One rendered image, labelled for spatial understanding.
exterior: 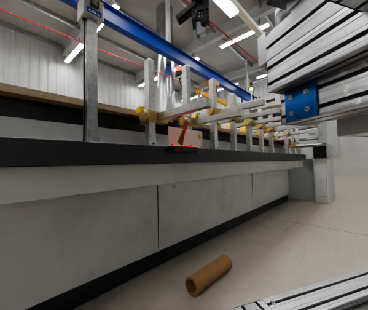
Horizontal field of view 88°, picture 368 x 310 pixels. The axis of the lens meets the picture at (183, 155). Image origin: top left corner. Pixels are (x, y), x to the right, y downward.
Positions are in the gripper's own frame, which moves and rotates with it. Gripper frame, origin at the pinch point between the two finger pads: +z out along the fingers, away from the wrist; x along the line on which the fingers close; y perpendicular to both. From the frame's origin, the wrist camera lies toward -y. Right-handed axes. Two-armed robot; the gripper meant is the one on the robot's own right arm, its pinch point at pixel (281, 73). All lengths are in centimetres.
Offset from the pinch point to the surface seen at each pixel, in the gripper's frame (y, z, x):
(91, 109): -15, 29, -92
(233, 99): -39.5, 1.5, 4.1
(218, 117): -11.4, 25.7, -35.6
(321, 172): -73, 63, 209
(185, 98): -28, 13, -44
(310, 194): -92, 97, 217
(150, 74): -21, 8, -67
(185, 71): -27, -2, -44
